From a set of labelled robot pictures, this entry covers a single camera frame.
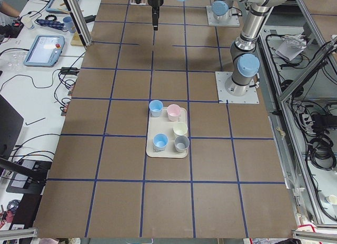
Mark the grey cup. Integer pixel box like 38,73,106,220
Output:
174,136,190,153

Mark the pink cup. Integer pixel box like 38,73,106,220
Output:
166,104,181,121

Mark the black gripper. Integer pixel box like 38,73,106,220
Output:
147,0,164,31

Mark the white paper cup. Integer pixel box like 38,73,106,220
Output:
21,15,34,29

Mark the blue teach pendant far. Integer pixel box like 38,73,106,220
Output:
45,0,68,14

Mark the cream cup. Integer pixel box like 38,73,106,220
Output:
173,121,188,138

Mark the blue cup on tray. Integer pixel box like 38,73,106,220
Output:
153,134,169,152

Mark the blue cup on desk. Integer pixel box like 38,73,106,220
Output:
63,16,76,34

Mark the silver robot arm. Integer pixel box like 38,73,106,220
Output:
211,0,242,21
177,0,287,97

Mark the blue checkered cloth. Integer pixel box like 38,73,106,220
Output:
35,19,65,31

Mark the black monitor stand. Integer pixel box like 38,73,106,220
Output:
1,96,51,195

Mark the aluminium frame post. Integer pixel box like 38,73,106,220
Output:
63,0,93,47

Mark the beige plastic tray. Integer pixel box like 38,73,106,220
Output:
146,107,188,158

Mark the silver base plate arm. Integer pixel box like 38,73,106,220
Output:
206,6,240,27
215,72,260,104

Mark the crumpled white paper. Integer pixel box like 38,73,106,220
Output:
275,34,307,62

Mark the black cable bundle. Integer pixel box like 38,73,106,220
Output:
306,135,337,172

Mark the blue teach pendant near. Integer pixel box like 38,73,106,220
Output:
23,35,65,67

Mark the black power adapter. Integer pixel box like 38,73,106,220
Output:
60,67,80,76

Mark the blue teach pendant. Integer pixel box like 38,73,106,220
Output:
23,35,65,67
45,0,68,14

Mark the wooden mug tree stand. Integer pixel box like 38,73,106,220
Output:
70,7,86,47

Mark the blue cup off tray corner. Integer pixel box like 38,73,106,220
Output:
148,99,163,117

